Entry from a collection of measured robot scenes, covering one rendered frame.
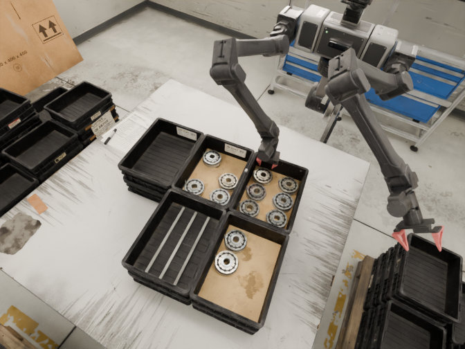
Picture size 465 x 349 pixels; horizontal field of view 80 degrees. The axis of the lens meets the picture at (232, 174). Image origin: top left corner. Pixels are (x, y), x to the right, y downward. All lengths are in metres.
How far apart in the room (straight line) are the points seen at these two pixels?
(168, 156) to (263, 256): 0.75
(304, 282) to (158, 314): 0.68
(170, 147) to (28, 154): 1.23
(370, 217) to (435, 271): 0.78
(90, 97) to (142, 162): 1.18
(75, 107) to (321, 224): 2.04
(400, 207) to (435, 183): 2.31
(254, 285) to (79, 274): 0.81
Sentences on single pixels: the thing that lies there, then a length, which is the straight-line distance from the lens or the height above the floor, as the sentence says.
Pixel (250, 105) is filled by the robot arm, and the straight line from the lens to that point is 1.10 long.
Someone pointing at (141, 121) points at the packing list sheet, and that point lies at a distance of 2.02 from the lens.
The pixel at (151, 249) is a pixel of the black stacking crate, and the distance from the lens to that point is 1.34.
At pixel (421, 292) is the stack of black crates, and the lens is 1.99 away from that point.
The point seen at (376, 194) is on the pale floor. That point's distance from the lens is 2.87.
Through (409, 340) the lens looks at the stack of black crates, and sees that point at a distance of 2.01.
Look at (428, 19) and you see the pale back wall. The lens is 3.78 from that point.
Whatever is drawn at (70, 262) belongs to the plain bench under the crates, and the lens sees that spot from 1.57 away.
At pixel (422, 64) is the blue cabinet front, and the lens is 3.00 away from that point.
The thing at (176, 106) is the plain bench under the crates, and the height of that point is 0.70.
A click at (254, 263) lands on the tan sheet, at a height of 0.83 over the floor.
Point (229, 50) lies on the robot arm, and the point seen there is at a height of 1.57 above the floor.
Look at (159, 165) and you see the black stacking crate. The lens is 1.58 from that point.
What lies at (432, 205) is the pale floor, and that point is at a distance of 3.12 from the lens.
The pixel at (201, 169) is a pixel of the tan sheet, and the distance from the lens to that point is 1.54.
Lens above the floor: 2.05
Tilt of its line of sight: 53 degrees down
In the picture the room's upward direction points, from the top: 7 degrees clockwise
